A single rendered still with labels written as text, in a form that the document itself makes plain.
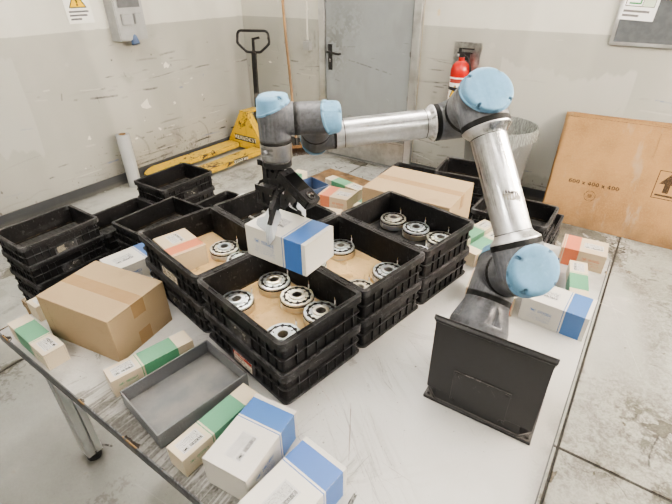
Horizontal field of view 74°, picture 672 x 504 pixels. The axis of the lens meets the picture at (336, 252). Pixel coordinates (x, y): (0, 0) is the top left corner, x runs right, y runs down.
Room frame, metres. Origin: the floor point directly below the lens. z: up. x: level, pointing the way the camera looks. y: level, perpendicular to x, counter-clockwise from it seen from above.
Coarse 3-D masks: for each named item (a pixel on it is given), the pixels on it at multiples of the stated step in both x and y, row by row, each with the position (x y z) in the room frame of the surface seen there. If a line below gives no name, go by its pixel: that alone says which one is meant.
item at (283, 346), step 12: (228, 264) 1.15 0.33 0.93; (204, 276) 1.08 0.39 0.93; (204, 288) 1.03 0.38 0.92; (348, 288) 1.02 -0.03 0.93; (216, 300) 0.99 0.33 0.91; (348, 300) 0.96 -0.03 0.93; (360, 300) 0.99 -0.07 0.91; (240, 312) 0.92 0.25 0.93; (336, 312) 0.92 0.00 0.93; (252, 324) 0.87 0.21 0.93; (312, 324) 0.87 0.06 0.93; (324, 324) 0.89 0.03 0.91; (264, 336) 0.83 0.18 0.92; (300, 336) 0.83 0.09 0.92; (276, 348) 0.80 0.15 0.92; (288, 348) 0.80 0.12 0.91
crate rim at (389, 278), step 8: (336, 216) 1.46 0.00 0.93; (344, 216) 1.46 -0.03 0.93; (360, 224) 1.40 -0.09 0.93; (376, 232) 1.34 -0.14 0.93; (392, 240) 1.29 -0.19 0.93; (408, 248) 1.24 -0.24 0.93; (416, 248) 1.23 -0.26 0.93; (416, 256) 1.19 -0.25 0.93; (424, 256) 1.20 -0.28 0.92; (408, 264) 1.14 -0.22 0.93; (416, 264) 1.17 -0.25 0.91; (328, 272) 1.10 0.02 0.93; (392, 272) 1.10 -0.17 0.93; (400, 272) 1.11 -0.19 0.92; (344, 280) 1.06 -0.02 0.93; (384, 280) 1.06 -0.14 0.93; (392, 280) 1.08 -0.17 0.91; (360, 288) 1.02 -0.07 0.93; (368, 288) 1.02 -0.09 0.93; (376, 288) 1.03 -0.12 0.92; (368, 296) 1.01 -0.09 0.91
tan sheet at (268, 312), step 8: (248, 288) 1.16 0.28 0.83; (256, 288) 1.16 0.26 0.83; (256, 296) 1.12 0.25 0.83; (264, 296) 1.12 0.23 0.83; (256, 304) 1.08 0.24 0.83; (264, 304) 1.08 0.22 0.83; (272, 304) 1.08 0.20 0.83; (256, 312) 1.04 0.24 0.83; (264, 312) 1.04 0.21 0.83; (272, 312) 1.04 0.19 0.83; (280, 312) 1.04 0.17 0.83; (256, 320) 1.00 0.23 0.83; (264, 320) 1.00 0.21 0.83; (272, 320) 1.00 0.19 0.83; (280, 320) 1.00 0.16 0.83; (288, 320) 1.00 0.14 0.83; (296, 320) 1.00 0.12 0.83; (264, 328) 0.97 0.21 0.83
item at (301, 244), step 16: (256, 224) 1.03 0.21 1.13; (288, 224) 1.03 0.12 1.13; (304, 224) 1.02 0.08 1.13; (320, 224) 1.02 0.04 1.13; (256, 240) 1.01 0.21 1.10; (288, 240) 0.94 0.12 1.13; (304, 240) 0.94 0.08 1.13; (320, 240) 0.97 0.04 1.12; (256, 256) 1.01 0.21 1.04; (272, 256) 0.98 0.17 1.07; (288, 256) 0.95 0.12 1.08; (304, 256) 0.92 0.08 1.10; (320, 256) 0.97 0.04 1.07; (304, 272) 0.92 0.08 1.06
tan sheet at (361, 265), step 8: (360, 256) 1.35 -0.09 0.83; (368, 256) 1.35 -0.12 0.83; (328, 264) 1.30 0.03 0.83; (336, 264) 1.29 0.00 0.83; (344, 264) 1.29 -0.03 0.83; (352, 264) 1.29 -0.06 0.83; (360, 264) 1.29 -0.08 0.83; (368, 264) 1.29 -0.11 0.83; (376, 264) 1.29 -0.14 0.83; (336, 272) 1.25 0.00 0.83; (344, 272) 1.25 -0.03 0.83; (352, 272) 1.25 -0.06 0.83; (360, 272) 1.24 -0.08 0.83; (368, 272) 1.24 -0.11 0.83
